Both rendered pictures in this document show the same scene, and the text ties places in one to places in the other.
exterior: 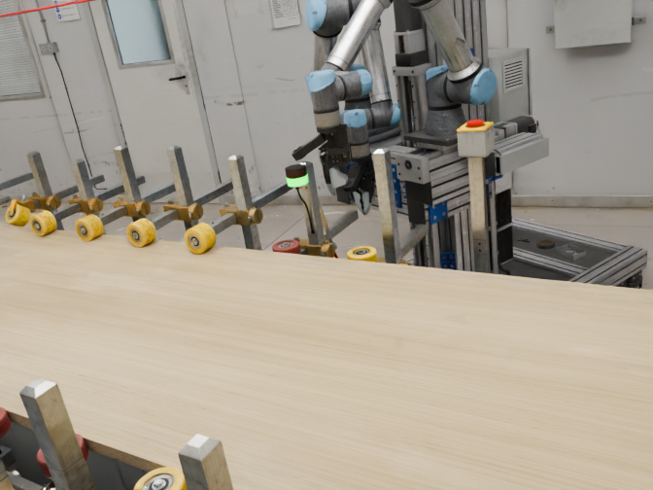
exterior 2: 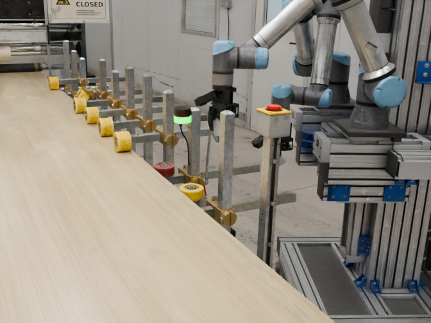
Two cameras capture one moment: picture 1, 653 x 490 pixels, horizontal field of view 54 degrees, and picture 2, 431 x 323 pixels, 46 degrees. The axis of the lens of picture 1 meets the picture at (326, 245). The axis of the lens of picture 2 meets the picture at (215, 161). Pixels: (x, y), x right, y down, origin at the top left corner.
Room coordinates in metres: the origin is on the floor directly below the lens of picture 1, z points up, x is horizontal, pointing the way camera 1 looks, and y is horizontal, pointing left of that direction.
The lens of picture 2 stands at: (0.25, -0.92, 1.51)
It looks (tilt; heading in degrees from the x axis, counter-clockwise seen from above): 18 degrees down; 29
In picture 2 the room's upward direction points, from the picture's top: 2 degrees clockwise
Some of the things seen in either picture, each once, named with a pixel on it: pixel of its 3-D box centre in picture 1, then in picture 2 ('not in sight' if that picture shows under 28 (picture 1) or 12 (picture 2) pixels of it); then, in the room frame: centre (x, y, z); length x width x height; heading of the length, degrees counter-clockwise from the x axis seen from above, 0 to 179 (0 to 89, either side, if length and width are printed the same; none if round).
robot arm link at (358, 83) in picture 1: (348, 85); (251, 57); (1.91, -0.14, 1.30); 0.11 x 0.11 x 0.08; 31
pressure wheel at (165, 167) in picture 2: (288, 261); (163, 178); (1.73, 0.12, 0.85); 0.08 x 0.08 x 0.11
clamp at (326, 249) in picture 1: (311, 250); (190, 178); (1.80, 0.05, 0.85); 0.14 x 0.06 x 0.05; 56
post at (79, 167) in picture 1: (94, 220); (116, 115); (2.35, 0.86, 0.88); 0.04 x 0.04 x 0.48; 56
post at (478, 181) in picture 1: (482, 238); (267, 210); (1.51, -0.40, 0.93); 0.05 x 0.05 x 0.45; 56
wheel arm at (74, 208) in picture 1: (95, 198); (124, 100); (2.42, 0.86, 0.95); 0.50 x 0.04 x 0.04; 146
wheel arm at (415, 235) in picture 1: (395, 256); (242, 206); (1.76, -0.20, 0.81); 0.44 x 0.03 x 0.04; 146
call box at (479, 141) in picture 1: (475, 141); (272, 123); (1.51, -0.40, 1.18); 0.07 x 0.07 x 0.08; 56
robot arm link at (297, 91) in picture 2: (354, 122); (291, 95); (2.25, -0.16, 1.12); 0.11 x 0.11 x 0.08; 8
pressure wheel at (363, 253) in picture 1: (363, 268); (191, 202); (1.59, -0.09, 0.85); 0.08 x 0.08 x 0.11
